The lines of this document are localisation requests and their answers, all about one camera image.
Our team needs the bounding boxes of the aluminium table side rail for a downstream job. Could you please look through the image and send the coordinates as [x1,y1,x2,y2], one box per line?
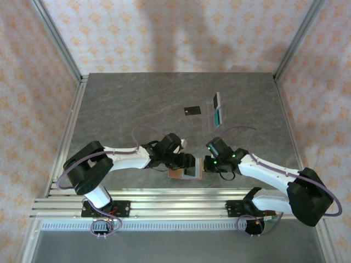
[45,76,89,198]
[274,78,312,197]

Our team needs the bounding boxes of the grey metal lower shelf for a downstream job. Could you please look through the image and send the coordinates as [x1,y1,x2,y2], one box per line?
[29,230,327,263]

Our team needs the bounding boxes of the black terminal block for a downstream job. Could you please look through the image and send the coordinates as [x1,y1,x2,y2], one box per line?
[92,220,114,237]

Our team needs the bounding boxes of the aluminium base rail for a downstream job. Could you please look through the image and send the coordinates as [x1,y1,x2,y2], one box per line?
[30,188,330,220]

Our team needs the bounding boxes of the aluminium frame post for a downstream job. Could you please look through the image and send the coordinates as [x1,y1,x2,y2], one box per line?
[274,0,327,82]
[29,0,83,83]

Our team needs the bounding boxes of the clear acrylic card stand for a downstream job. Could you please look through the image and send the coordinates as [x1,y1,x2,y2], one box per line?
[201,92,230,131]

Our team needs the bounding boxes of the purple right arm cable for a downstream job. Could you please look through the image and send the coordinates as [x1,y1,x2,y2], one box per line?
[218,125,343,238]

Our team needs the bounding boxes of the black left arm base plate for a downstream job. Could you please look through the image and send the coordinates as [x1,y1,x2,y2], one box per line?
[81,199,131,219]

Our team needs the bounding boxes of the teal card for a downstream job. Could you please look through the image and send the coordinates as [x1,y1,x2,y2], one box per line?
[213,108,223,127]

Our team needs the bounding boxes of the black card with red dot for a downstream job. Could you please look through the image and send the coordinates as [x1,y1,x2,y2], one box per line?
[183,106,201,117]

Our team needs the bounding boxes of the slotted grey cable duct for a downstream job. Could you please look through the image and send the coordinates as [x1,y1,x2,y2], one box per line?
[40,220,316,232]

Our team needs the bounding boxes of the black round connector housing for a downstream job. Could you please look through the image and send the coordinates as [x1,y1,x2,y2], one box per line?
[245,219,265,237]

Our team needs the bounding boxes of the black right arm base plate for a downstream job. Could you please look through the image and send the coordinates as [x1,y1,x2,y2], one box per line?
[224,199,276,219]

